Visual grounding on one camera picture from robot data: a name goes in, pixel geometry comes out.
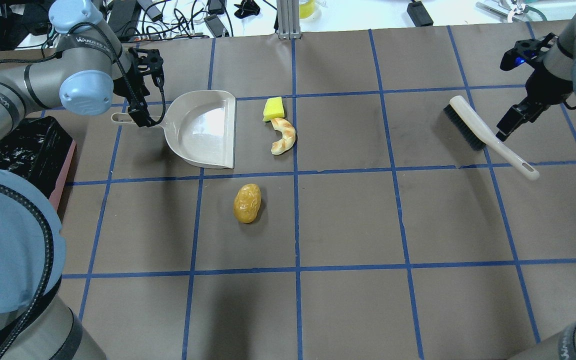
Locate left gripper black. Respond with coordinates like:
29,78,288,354
125,48,165,128

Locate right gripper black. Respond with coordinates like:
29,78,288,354
495,33,576,142

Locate beige hand brush black bristles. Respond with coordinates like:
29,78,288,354
443,95,540,181

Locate beige plastic dustpan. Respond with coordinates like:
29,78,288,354
139,89,237,170

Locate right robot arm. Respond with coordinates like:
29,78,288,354
494,14,576,360

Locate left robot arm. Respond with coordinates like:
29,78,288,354
0,0,163,360

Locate bin with black bag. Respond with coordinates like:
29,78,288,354
0,116,76,210

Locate yellow sponge piece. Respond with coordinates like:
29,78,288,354
262,96,286,123

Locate yellow potato toy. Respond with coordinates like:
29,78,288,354
233,183,262,224

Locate croissant bread toy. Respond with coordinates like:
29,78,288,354
270,117,297,156

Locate yellow tape roll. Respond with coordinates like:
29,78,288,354
298,0,317,19

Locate aluminium frame post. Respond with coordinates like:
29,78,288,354
276,0,302,40

